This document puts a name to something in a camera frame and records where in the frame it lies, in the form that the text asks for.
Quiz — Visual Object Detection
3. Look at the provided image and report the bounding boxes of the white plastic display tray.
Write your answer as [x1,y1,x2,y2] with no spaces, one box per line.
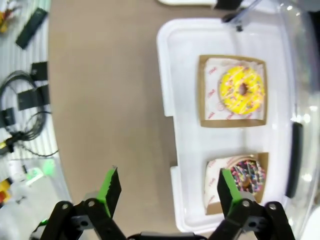
[157,0,216,6]
[156,18,301,232]

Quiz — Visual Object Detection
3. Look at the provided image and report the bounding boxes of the black cable bundle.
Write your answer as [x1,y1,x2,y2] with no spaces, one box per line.
[0,71,60,157]

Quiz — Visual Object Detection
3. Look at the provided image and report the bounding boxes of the black lid hinge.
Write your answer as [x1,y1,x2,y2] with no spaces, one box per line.
[222,7,247,32]
[214,0,243,11]

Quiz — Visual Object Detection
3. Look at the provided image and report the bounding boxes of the black adapter box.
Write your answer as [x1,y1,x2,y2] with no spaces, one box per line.
[17,86,51,111]
[0,108,16,126]
[31,61,49,81]

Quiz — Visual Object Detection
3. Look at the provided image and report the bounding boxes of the white printed paper liner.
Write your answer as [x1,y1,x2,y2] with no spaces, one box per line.
[203,57,266,122]
[205,156,241,213]

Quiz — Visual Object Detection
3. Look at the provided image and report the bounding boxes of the chocolate donut colourful sprinkles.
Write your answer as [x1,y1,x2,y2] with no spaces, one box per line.
[224,159,266,197]

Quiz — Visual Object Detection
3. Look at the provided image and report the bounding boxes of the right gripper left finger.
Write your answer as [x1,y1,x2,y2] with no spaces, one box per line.
[31,165,128,240]

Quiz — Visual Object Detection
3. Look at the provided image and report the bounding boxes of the clear hinged tray lid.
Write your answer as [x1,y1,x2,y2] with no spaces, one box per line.
[239,0,320,240]

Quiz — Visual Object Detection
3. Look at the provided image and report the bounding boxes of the yellow red object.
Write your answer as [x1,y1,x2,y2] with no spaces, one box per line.
[0,178,12,201]

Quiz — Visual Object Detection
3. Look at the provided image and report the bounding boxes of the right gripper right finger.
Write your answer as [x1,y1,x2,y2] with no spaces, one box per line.
[207,168,296,240]

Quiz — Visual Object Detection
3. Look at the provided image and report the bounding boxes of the white device green light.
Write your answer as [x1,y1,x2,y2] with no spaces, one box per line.
[24,159,56,186]

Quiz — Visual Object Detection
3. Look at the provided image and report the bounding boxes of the black rectangular remote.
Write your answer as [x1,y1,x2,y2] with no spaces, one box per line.
[15,7,49,49]

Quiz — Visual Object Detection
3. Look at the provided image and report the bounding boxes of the yellow sprinkled donut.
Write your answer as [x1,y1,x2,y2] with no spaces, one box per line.
[217,65,266,116]

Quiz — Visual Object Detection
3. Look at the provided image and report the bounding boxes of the black lid handle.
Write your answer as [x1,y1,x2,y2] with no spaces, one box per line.
[284,121,304,199]

